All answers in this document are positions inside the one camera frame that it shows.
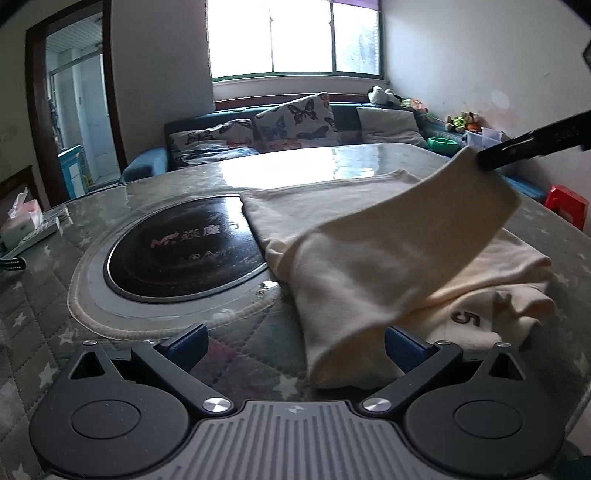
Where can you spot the upright butterfly print cushion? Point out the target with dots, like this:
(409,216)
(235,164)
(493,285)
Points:
(298,122)

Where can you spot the round black induction cooktop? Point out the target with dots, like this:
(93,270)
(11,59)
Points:
(184,258)

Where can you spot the pink tissue pack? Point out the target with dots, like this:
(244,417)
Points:
(25,210)

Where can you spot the grey cushion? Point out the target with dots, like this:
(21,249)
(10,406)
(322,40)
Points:
(390,127)

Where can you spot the blue cabinet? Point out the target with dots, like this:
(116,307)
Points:
(71,173)

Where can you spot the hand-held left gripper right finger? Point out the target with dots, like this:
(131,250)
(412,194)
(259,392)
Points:
(408,348)

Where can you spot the green plastic basin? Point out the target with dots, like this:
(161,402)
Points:
(444,145)

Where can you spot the cream sweatshirt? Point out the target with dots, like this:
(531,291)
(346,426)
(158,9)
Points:
(369,258)

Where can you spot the green framed window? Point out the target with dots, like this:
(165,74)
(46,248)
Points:
(295,37)

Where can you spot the small plush toys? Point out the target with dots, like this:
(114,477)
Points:
(464,122)

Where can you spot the orange plush toy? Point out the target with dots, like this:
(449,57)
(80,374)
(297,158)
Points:
(414,105)

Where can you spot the white remote control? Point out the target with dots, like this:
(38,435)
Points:
(39,233)

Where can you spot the flat butterfly print cushion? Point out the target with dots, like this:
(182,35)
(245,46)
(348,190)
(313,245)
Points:
(207,141)

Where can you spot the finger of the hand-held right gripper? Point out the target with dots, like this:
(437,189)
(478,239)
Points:
(535,143)

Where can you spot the red plastic stool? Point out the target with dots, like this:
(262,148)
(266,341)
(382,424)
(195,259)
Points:
(565,203)

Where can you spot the panda plush toy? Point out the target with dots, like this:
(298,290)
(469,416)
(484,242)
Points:
(383,95)

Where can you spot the white box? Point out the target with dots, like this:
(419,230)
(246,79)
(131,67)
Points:
(14,230)

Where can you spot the black wristband watch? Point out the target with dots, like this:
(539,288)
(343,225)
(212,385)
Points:
(11,264)

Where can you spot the green flat packet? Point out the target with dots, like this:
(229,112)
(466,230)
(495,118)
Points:
(55,213)

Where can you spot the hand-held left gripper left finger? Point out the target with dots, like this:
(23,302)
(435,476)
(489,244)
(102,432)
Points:
(187,345)

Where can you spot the clear plastic storage box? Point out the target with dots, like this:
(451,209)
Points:
(487,137)

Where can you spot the dark wooden door frame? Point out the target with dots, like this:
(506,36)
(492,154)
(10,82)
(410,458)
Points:
(115,92)

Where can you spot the dark teal sofa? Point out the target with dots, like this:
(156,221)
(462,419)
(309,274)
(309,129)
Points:
(143,166)

